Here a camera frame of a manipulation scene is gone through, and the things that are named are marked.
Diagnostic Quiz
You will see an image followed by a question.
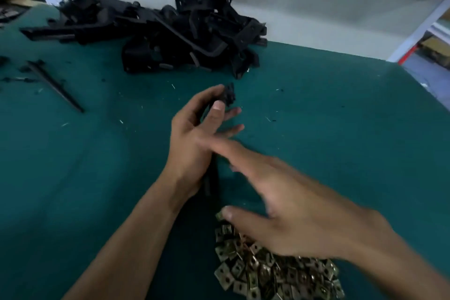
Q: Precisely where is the person's right hand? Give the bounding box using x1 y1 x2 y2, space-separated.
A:
197 131 391 262

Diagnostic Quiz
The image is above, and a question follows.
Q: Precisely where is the person's left hand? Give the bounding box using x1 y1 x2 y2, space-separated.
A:
162 85 246 202

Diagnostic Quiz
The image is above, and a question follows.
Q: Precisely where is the black plastic bracket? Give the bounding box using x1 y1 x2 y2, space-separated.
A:
204 83 237 199

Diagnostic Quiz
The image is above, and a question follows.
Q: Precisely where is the pile of brass clip nuts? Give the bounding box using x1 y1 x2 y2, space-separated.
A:
213 212 345 300

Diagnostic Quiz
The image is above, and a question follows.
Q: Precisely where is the pile of black plastic brackets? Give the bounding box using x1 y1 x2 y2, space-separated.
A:
20 0 268 79

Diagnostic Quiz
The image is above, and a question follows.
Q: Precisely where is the person's left forearm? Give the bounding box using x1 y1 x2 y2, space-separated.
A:
63 180 187 300

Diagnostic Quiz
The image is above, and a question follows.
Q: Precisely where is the green table cloth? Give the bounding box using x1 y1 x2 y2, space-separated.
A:
0 4 450 300

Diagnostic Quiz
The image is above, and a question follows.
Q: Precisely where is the thin black plastic strip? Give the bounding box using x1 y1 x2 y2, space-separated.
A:
27 59 85 113

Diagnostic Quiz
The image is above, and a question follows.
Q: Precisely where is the brown cardboard box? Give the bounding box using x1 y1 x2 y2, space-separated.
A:
422 36 450 60

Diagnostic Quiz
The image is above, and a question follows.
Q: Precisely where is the white metal rack frame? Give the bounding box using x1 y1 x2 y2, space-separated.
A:
387 0 450 65

